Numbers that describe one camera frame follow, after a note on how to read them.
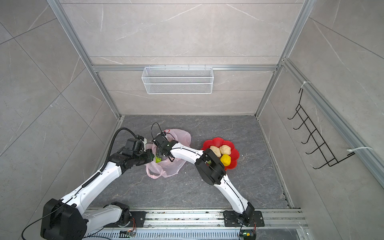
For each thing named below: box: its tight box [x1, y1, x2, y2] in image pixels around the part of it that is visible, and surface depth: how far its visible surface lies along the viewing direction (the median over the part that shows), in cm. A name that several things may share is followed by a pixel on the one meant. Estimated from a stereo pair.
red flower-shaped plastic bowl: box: [201, 137, 240, 171], surface depth 97 cm
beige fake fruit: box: [219, 144, 232, 155], surface depth 96 cm
